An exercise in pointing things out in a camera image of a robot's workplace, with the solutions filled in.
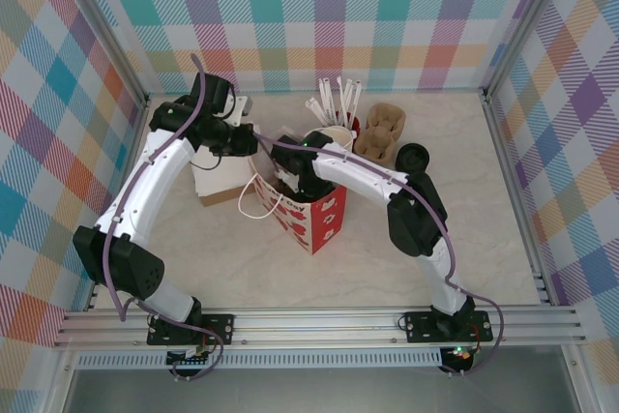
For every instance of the aluminium frame post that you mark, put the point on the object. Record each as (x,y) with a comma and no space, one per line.
(524,21)
(107,26)

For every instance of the aluminium frame front rail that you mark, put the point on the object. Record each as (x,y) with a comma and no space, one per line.
(314,326)

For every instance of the red straw holder cup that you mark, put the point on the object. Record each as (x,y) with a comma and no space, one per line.
(356,123)

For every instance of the printed paper wrapped straw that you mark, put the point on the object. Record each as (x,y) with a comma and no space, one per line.
(326,98)

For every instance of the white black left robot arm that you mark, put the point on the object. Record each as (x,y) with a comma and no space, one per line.
(140,190)

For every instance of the black plastic cup lid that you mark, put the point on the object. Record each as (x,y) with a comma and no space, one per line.
(412,157)

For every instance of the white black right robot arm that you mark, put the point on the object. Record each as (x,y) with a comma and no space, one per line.
(358,171)

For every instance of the grey metal base panel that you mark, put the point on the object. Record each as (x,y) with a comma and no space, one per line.
(314,391)

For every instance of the white green paper cup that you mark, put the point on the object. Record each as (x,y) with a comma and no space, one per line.
(341,136)

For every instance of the small circuit board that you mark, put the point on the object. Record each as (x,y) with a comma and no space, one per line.
(462,354)
(188,361)

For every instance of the white napkin stack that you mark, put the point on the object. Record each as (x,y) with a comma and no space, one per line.
(222,181)

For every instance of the red white paper gift bag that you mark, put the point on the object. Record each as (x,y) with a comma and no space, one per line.
(329,219)

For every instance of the white paper wrapped straw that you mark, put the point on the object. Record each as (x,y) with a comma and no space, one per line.
(347,96)
(316,109)
(357,94)
(340,94)

